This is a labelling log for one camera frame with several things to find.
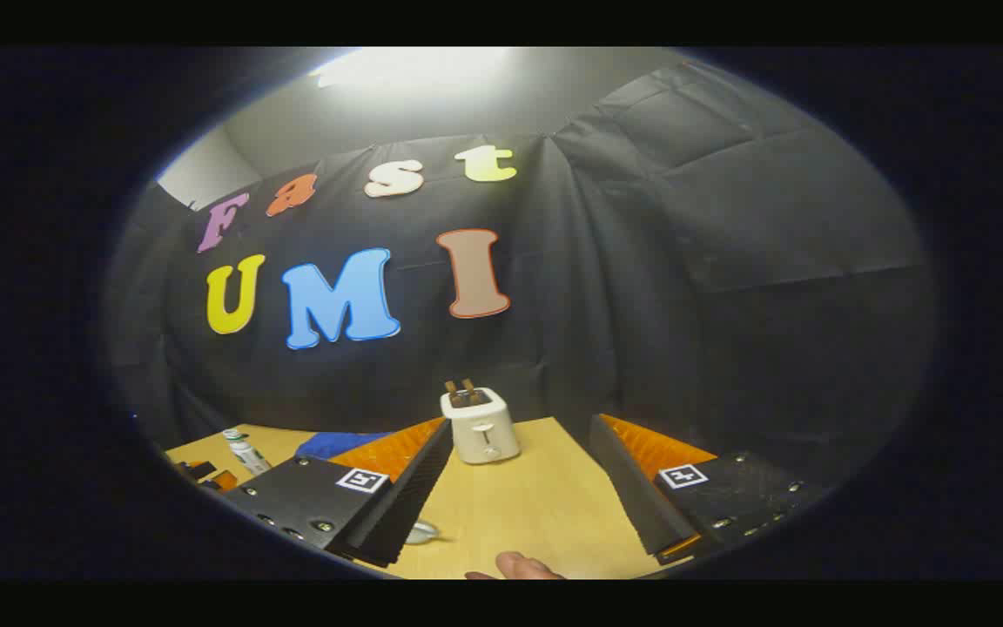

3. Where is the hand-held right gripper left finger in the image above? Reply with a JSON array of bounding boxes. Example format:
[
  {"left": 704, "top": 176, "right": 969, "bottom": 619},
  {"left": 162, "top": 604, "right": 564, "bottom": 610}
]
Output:
[{"left": 225, "top": 416, "right": 454, "bottom": 569}]

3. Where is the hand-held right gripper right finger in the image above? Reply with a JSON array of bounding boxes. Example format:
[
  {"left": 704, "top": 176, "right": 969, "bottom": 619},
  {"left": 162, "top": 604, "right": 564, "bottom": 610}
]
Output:
[{"left": 589, "top": 413, "right": 809, "bottom": 565}]

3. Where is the white water bottle green label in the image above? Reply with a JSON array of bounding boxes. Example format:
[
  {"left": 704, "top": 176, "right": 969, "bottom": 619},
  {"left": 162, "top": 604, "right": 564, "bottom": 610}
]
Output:
[{"left": 221, "top": 428, "right": 273, "bottom": 476}]

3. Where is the white toaster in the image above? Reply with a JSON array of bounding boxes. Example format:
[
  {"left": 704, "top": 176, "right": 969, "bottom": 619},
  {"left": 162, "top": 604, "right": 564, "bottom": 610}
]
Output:
[{"left": 440, "top": 388, "right": 522, "bottom": 465}]

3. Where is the blue towel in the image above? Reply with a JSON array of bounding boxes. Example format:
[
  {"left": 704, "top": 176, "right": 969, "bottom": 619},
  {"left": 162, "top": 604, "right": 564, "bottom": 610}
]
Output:
[{"left": 295, "top": 431, "right": 394, "bottom": 461}]

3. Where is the black backdrop cloth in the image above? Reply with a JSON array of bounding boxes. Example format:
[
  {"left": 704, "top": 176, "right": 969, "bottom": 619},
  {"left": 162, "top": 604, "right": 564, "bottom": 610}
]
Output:
[{"left": 105, "top": 52, "right": 938, "bottom": 489}]

